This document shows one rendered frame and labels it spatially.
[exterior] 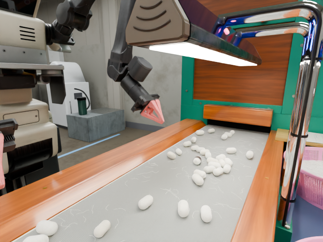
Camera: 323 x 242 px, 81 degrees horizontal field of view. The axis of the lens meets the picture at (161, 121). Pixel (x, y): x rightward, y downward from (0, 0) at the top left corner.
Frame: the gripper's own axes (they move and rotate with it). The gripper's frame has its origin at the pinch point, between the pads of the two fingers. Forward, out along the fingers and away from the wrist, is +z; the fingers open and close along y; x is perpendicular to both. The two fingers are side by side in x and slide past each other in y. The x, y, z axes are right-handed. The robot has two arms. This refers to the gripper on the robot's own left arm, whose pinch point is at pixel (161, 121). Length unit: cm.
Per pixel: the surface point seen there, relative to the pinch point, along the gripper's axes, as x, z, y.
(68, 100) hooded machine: 217, -207, 145
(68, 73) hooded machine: 188, -247, 158
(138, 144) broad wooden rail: 12.2, 0.0, -2.5
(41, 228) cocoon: 6.4, 8.5, -39.7
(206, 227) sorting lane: -7.0, 26.4, -22.6
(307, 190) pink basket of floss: -16.2, 40.5, 6.4
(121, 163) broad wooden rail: 9.2, 4.0, -15.7
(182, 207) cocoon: -5.4, 21.3, -22.8
